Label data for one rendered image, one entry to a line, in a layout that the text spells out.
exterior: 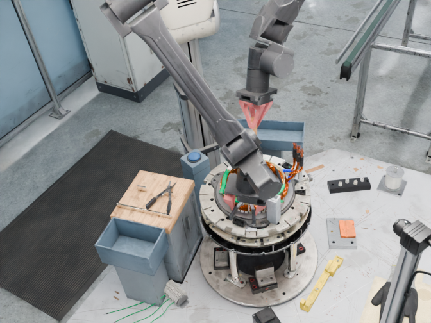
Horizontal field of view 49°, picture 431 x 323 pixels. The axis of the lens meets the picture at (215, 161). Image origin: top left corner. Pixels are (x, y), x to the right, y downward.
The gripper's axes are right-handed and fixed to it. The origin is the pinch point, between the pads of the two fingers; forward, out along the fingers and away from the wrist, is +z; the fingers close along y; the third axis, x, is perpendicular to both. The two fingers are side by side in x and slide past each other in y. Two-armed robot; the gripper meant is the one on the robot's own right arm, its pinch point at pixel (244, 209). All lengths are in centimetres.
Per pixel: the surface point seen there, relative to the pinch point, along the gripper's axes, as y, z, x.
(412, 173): 56, 32, 60
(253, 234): 3.1, 7.0, -2.0
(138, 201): -32.7, 14.6, 7.5
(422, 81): 98, 106, 243
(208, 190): -12.5, 9.0, 12.0
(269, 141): 1.9, 11.1, 40.0
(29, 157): -166, 139, 126
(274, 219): 7.9, 4.3, 2.2
